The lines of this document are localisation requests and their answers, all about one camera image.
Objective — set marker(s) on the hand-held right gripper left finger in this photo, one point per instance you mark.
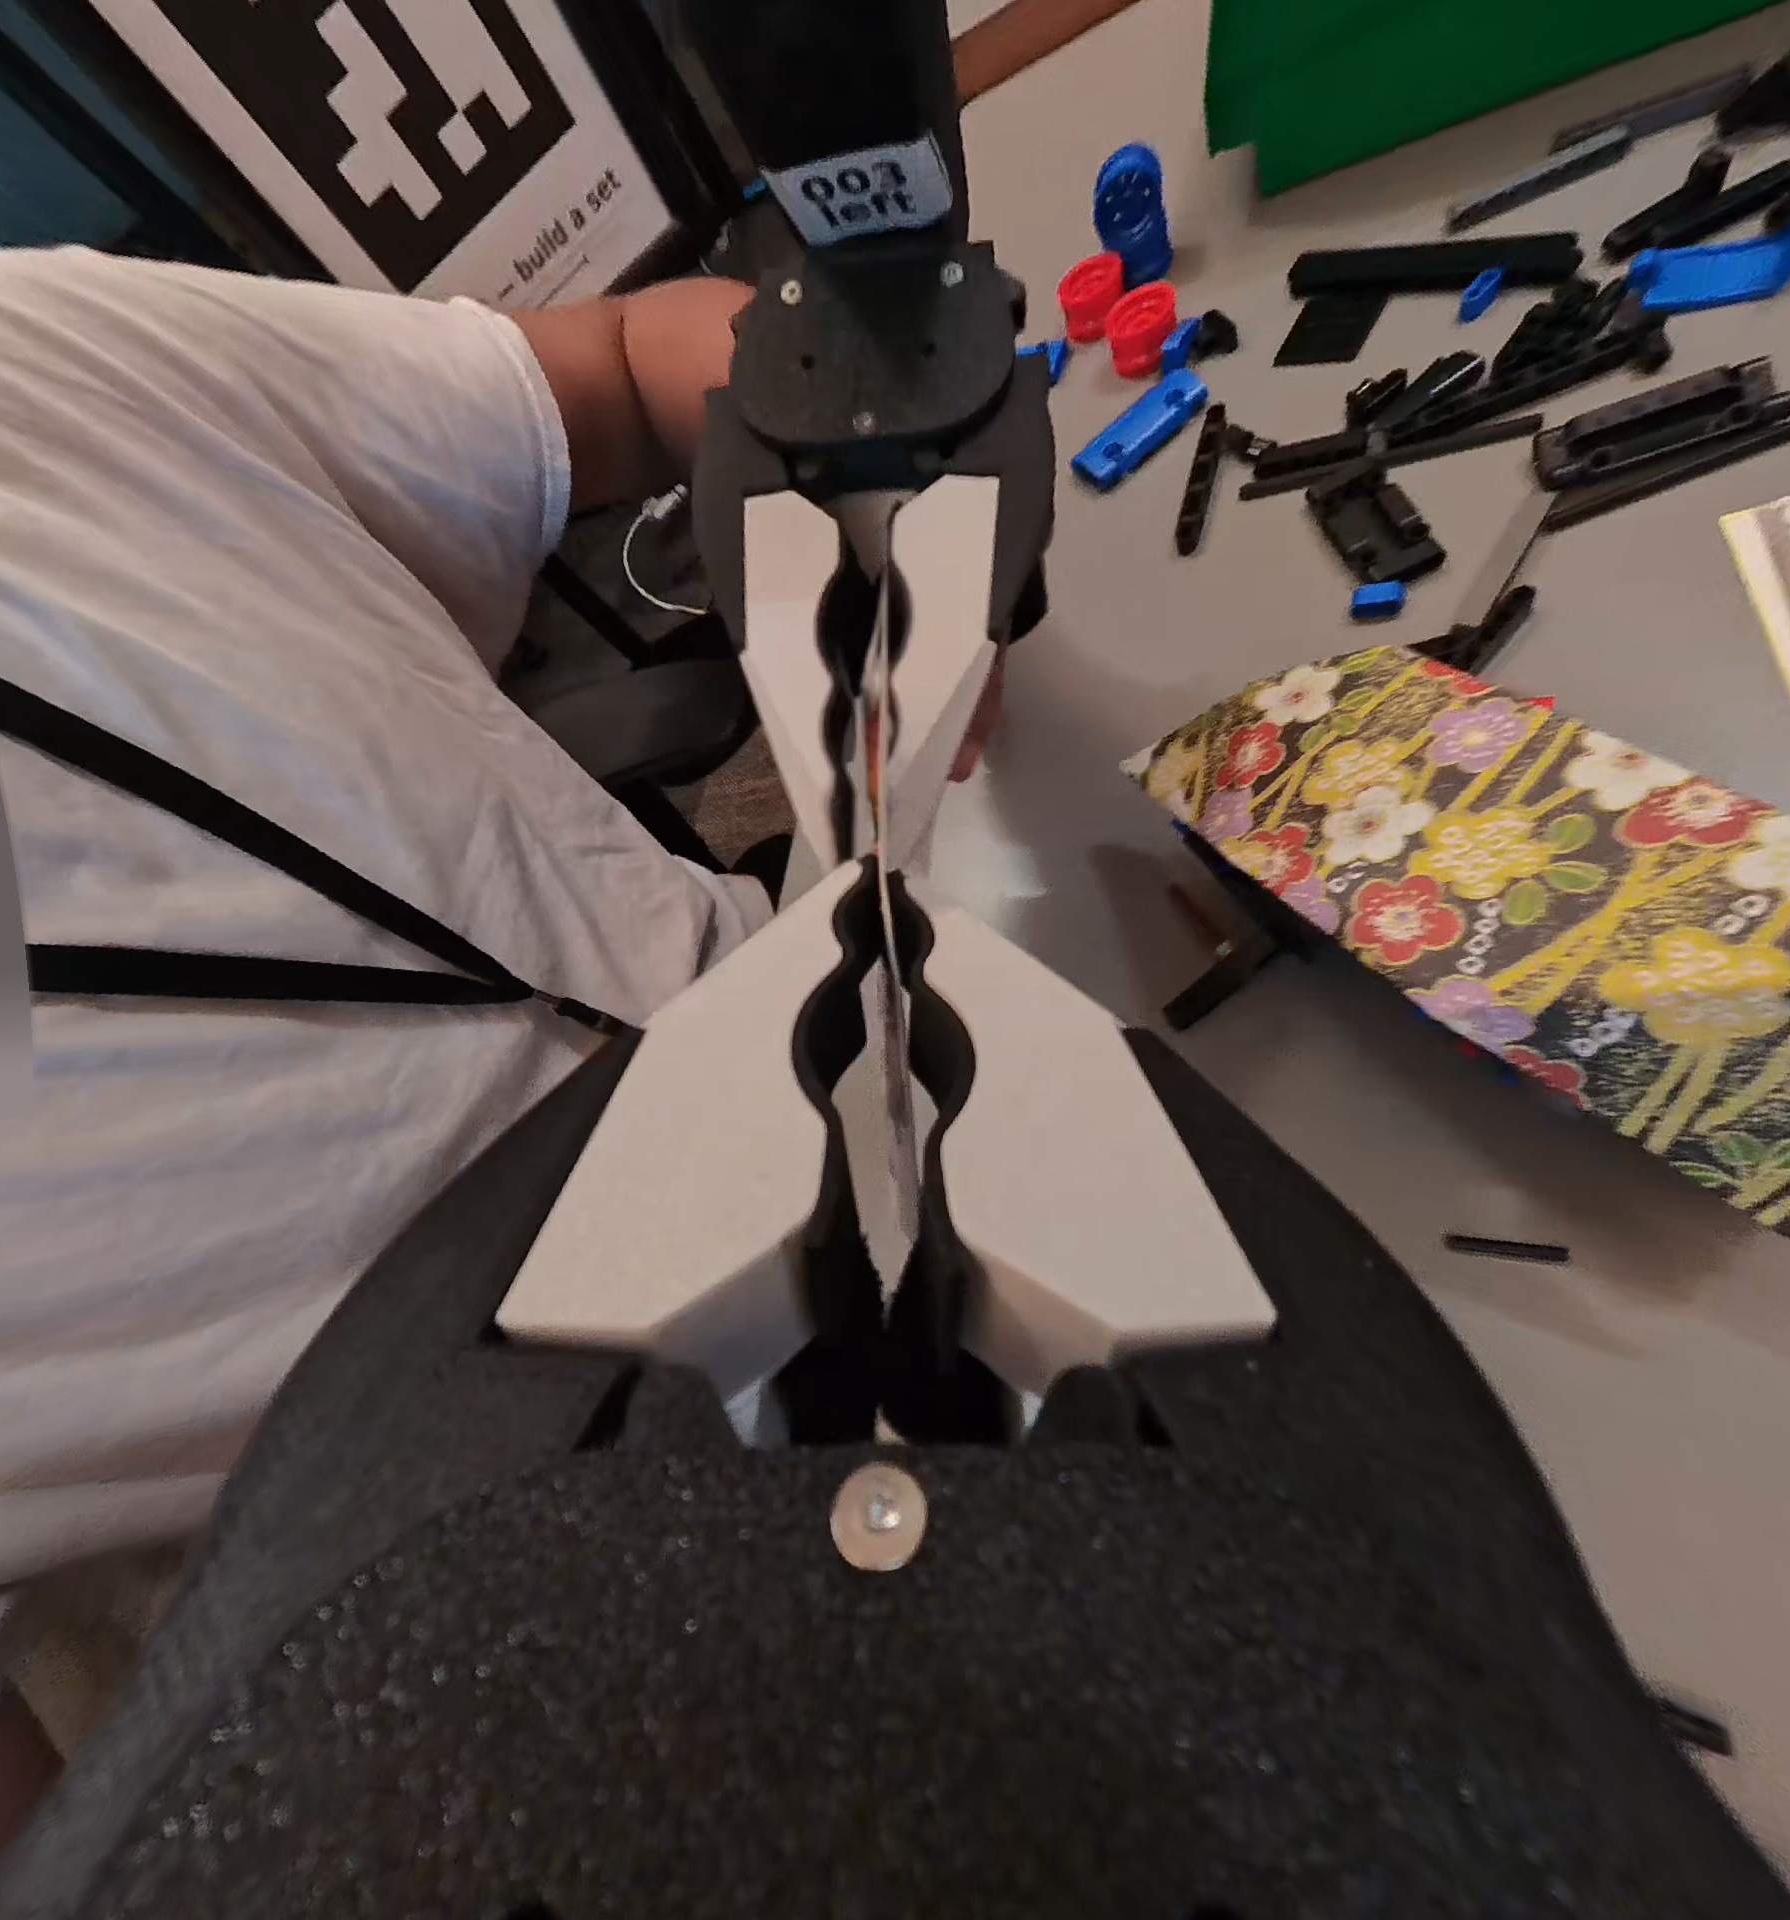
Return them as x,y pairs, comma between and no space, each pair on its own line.
654,1185

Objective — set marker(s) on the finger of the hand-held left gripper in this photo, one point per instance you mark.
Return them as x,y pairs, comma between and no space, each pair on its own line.
781,629
946,600

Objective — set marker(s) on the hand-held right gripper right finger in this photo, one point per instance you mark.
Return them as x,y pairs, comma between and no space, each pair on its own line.
1106,1185

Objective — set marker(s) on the colourful sticker sheet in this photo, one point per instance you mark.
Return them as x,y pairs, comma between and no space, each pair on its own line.
892,1155

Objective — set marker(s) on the black lego vehicle chassis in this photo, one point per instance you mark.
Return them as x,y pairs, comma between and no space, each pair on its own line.
1233,954

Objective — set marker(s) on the person's left forearm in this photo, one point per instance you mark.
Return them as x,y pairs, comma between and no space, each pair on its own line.
573,390

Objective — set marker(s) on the small blue lego plate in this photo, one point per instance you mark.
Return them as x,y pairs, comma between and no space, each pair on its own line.
1047,360

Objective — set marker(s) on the red lego wheel hub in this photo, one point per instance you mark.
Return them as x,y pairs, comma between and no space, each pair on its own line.
1090,294
1142,327

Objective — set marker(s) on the blue lego beam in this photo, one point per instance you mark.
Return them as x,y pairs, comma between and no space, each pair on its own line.
1134,432

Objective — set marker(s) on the short black lego beam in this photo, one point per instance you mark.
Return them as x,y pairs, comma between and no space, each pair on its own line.
1202,481

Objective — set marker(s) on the blue lego wheel hub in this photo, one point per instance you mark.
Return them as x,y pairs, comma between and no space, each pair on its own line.
1133,211

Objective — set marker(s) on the black lego axle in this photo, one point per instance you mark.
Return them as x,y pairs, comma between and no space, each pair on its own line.
1505,1249

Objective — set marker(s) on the small blue lego brick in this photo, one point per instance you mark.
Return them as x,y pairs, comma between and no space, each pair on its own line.
1377,600

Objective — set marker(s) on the pile of black lego pieces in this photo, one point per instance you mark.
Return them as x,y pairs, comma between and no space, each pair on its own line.
1436,266

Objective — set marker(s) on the black lego pin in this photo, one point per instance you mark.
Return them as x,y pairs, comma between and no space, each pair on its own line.
1689,1725

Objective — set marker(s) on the blue lego panel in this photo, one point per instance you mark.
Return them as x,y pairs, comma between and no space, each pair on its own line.
1720,266

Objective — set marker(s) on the person's left hand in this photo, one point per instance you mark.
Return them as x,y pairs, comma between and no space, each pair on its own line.
676,367

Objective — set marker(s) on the black chair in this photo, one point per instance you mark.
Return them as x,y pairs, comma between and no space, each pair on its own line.
625,706

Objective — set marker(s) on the black chest harness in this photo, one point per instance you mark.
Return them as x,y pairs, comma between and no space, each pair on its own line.
236,975

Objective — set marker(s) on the floral patterned paper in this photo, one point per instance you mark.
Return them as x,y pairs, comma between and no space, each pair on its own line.
1509,899

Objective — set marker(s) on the black framed marker sign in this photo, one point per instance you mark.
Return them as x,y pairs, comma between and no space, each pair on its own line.
386,150

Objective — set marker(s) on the green plastic bin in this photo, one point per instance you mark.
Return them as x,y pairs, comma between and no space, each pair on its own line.
1436,74

